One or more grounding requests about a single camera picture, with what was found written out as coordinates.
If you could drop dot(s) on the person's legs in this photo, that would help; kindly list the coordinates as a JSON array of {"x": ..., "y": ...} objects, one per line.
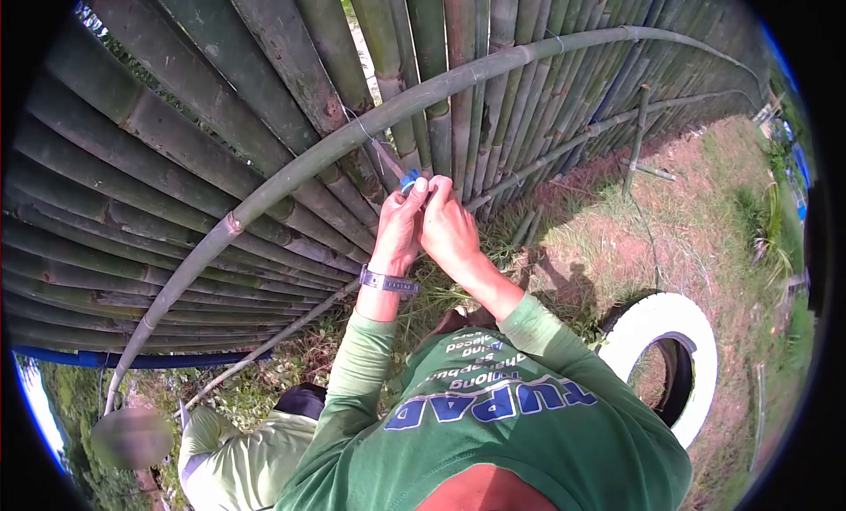
[{"x": 456, "y": 321}]

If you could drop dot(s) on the upright bamboo stake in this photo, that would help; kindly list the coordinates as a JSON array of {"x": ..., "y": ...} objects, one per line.
[{"x": 637, "y": 138}]

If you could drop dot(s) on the short bamboo crosspiece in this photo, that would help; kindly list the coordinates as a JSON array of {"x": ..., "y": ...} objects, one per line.
[{"x": 651, "y": 171}]

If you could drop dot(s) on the small blue tool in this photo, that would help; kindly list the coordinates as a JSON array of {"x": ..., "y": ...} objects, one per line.
[{"x": 410, "y": 180}]

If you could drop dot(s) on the person's right fingers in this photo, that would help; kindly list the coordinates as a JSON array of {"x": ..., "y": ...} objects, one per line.
[{"x": 440, "y": 188}]

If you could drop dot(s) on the blue pipe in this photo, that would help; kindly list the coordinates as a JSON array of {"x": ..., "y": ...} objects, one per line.
[{"x": 145, "y": 360}]

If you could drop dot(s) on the thick curved bamboo rail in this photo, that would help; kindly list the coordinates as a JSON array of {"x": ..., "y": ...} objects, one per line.
[{"x": 330, "y": 151}]

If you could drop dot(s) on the white painted tyre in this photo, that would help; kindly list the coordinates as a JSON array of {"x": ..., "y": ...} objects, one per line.
[{"x": 700, "y": 352}]

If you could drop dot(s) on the bamboo pole fence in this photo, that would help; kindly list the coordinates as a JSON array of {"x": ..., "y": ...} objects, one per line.
[{"x": 198, "y": 114}]

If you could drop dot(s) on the person's right hand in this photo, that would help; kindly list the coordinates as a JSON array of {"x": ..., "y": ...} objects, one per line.
[{"x": 451, "y": 233}]

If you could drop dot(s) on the thin bamboo rail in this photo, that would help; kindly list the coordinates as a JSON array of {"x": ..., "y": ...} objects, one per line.
[{"x": 291, "y": 329}]

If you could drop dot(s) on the person's body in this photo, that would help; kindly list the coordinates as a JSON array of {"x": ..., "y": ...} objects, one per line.
[{"x": 502, "y": 432}]

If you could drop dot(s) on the person's left fingers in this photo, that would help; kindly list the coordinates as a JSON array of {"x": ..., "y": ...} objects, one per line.
[{"x": 414, "y": 194}]

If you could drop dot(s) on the person's left hand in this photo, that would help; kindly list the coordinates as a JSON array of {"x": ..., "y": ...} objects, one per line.
[{"x": 396, "y": 233}]

